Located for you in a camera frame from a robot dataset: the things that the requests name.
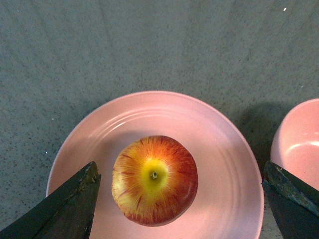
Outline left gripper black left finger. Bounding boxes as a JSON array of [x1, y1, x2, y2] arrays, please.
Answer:
[[0, 162, 101, 239]]

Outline pink plastic plate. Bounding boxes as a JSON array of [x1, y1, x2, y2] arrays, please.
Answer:
[[47, 91, 264, 239]]

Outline red yellow apple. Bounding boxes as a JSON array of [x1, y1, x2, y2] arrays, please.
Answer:
[[111, 135, 198, 227]]

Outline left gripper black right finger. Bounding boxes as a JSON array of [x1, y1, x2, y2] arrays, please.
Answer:
[[262, 161, 319, 239]]

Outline pink plastic bowl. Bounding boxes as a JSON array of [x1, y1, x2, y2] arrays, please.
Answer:
[[270, 99, 319, 189]]

